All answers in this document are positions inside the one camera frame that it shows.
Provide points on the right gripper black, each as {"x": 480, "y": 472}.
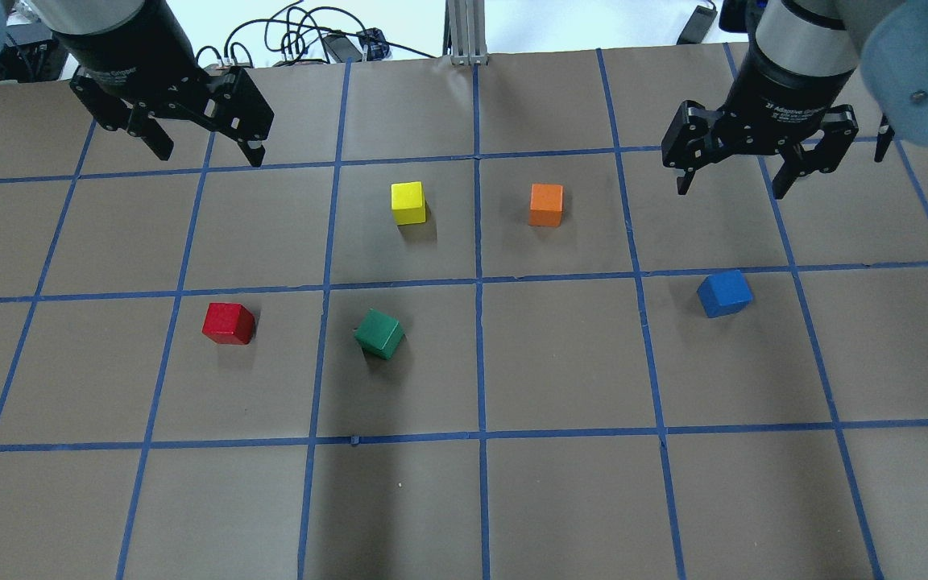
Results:
{"x": 786, "y": 87}

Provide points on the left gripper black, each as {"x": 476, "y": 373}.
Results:
{"x": 122, "y": 44}

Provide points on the red wooden block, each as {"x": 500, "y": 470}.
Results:
{"x": 229, "y": 323}

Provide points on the blue wooden block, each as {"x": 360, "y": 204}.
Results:
{"x": 724, "y": 293}

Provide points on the orange wooden block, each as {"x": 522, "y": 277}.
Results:
{"x": 546, "y": 205}

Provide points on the yellow wooden block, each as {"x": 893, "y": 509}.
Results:
{"x": 408, "y": 203}

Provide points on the green wooden block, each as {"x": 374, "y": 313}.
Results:
{"x": 379, "y": 334}

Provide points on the black power adapter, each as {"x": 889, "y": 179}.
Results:
{"x": 699, "y": 24}

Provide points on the aluminium frame post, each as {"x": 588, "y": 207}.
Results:
{"x": 464, "y": 33}

